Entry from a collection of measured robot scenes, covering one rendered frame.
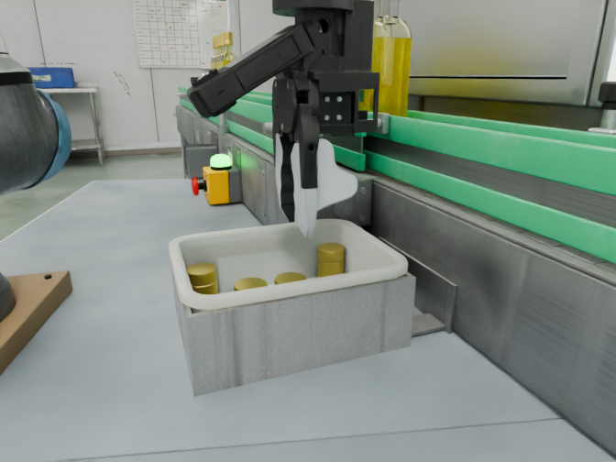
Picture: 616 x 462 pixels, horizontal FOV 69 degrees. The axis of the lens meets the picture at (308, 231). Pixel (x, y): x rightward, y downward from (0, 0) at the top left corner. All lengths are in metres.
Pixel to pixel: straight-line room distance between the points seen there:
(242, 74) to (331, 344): 0.26
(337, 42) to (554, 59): 0.31
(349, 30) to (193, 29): 6.17
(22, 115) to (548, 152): 0.54
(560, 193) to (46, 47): 6.38
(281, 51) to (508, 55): 0.38
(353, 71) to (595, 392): 0.32
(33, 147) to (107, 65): 5.92
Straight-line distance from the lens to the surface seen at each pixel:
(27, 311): 0.58
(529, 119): 0.72
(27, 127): 0.61
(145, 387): 0.45
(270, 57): 0.40
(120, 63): 6.52
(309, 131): 0.39
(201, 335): 0.40
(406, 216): 0.56
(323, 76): 0.40
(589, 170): 0.40
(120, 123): 6.54
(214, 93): 0.40
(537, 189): 0.44
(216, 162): 0.98
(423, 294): 0.55
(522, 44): 0.69
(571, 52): 0.63
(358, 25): 0.44
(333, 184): 0.42
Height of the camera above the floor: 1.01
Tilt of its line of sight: 19 degrees down
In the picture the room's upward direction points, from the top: straight up
